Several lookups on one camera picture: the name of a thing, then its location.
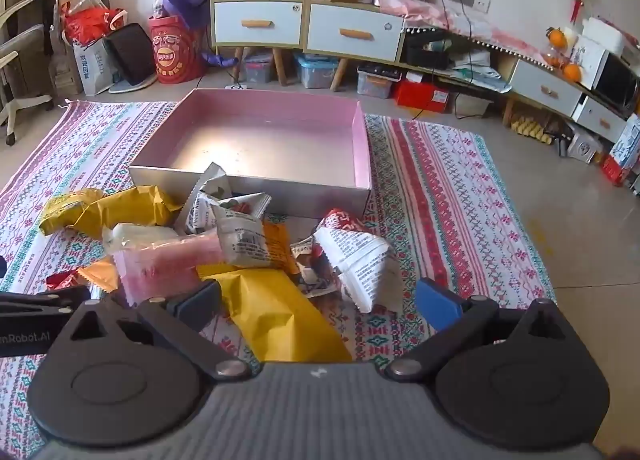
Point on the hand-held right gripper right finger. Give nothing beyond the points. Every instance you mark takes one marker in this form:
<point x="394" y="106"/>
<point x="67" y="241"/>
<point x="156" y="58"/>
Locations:
<point x="440" y="305"/>

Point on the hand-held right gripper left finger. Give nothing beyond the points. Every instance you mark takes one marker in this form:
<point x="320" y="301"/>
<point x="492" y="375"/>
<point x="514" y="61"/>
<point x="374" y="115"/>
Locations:
<point x="197" y="305"/>

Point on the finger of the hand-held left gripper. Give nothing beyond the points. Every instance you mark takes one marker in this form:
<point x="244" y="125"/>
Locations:
<point x="2" y="267"/>
<point x="45" y="301"/>

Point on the small red snack packet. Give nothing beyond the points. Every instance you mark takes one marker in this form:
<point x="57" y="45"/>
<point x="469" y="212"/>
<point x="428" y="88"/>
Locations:
<point x="65" y="281"/>

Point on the pink snack packet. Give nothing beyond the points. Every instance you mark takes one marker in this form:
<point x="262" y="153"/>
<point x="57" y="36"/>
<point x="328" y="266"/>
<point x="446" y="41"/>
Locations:
<point x="160" y="265"/>

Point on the orange snack packet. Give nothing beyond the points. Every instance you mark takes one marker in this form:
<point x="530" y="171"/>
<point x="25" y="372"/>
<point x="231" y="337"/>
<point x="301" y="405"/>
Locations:
<point x="100" y="276"/>
<point x="282" y="250"/>

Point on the large yellow snack packet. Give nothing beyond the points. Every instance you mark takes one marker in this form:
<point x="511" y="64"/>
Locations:
<point x="270" y="310"/>

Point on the white black-print snack packet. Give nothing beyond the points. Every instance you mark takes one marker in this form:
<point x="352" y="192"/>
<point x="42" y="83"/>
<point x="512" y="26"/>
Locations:
<point x="240" y="240"/>

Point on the white text-printed snack packet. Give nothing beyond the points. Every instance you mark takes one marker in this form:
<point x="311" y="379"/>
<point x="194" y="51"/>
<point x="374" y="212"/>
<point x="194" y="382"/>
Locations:
<point x="360" y="265"/>

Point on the white crinkled snack packet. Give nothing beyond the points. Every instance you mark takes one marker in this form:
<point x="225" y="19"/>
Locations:
<point x="200" y="200"/>

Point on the white picture-print snack packet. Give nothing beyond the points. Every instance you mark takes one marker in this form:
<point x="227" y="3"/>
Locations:
<point x="312" y="280"/>

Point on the pink cardboard box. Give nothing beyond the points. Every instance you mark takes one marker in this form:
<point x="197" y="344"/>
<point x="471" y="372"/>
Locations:
<point x="270" y="140"/>

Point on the patterned woven mat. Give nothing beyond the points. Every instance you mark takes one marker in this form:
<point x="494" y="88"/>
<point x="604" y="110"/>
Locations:
<point x="440" y="200"/>

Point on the yellow ridged object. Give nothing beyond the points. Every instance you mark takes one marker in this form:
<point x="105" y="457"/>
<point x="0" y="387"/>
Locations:
<point x="530" y="130"/>

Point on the stack of books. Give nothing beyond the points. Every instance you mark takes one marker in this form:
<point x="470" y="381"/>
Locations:
<point x="67" y="77"/>

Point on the red flat box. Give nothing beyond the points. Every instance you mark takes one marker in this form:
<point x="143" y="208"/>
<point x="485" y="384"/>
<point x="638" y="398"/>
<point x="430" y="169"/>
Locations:
<point x="420" y="97"/>

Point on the small white carton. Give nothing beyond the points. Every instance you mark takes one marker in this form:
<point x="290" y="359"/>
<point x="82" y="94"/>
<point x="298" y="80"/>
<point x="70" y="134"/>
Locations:
<point x="585" y="147"/>

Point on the white shopping bag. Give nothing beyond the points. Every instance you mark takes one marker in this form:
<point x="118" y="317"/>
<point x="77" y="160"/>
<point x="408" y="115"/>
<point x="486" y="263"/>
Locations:
<point x="95" y="70"/>

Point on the white flat pad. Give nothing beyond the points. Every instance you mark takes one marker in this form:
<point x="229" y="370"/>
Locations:
<point x="130" y="88"/>

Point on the small red box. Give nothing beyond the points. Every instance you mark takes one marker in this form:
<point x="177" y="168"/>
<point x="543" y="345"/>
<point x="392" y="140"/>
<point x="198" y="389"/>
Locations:
<point x="615" y="170"/>

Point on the white floor power strip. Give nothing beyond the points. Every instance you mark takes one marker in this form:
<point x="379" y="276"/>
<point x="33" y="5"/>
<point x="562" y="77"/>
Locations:
<point x="237" y="87"/>

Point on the white office chair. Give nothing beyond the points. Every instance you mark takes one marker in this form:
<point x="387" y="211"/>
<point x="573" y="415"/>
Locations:
<point x="20" y="40"/>

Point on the black-lid storage box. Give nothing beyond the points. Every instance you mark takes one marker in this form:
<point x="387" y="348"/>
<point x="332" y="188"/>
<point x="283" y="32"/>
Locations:
<point x="377" y="85"/>

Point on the pile of papers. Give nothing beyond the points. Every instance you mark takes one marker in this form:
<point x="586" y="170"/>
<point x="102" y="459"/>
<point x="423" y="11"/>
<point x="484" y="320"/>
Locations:
<point x="480" y="72"/>

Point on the clear storage box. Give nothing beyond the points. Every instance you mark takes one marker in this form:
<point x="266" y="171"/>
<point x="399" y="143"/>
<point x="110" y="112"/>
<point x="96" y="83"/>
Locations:
<point x="257" y="70"/>

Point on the low wooden cabinet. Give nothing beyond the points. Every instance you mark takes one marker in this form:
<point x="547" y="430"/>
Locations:
<point x="530" y="77"/>

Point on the blue and white carton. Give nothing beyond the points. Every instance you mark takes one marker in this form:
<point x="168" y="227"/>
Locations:
<point x="627" y="145"/>

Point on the black ribbed case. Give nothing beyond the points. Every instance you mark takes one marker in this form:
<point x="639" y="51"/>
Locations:
<point x="130" y="55"/>

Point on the black basket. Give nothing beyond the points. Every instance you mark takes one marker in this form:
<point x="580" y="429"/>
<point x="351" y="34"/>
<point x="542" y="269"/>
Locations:
<point x="425" y="55"/>

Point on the red round bucket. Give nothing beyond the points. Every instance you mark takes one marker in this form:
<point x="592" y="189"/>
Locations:
<point x="175" y="52"/>

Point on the red plastic bag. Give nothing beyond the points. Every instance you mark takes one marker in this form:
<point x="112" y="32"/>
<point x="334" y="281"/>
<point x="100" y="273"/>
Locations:
<point x="90" y="22"/>

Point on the blue-lid storage box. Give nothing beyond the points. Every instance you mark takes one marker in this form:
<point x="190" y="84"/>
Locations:
<point x="315" y="72"/>

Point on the orange fruit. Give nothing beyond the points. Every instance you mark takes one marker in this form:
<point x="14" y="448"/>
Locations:
<point x="572" y="73"/>
<point x="557" y="37"/>

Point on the clear plastic bag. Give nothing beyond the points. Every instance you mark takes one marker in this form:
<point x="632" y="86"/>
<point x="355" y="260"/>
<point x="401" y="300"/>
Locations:
<point x="92" y="0"/>

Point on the microwave oven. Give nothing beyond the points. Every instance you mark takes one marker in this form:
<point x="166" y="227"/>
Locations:
<point x="617" y="82"/>

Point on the pink cloth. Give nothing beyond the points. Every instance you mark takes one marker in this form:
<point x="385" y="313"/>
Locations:
<point x="450" y="20"/>

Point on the white cabinet drawer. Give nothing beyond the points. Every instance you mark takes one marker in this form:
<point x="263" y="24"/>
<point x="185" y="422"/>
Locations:
<point x="235" y="15"/>
<point x="330" y="22"/>

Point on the white foam box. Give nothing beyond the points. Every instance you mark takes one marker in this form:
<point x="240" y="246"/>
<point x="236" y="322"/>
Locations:
<point x="602" y="35"/>

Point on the white wall outlet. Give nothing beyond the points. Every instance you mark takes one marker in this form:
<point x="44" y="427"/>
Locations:
<point x="481" y="3"/>

